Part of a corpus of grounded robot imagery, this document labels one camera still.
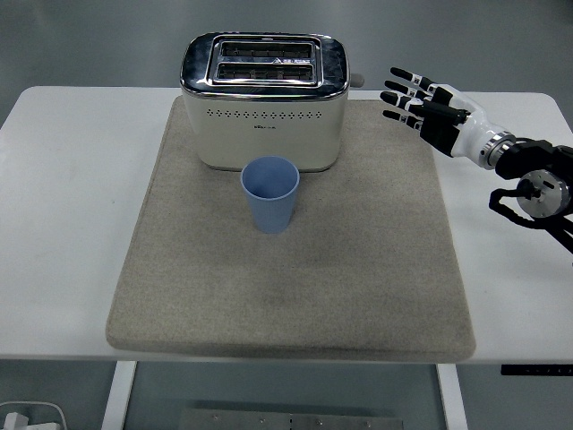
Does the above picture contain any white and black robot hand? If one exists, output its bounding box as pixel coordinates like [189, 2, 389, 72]
[379, 66, 510, 159]

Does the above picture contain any light blue plastic cup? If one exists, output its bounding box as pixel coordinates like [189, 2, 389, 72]
[240, 155, 301, 236]

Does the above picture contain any cream and chrome toaster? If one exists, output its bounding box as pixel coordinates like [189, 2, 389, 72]
[179, 30, 365, 174]

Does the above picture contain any black table control panel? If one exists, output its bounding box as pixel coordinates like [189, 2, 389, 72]
[500, 365, 573, 377]

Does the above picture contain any beige felt mat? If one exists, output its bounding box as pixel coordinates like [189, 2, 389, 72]
[104, 97, 476, 362]

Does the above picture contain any white table leg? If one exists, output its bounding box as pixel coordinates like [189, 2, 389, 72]
[435, 363, 469, 430]
[100, 360, 138, 430]

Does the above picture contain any small white block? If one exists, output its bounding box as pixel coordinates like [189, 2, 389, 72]
[0, 410, 30, 430]

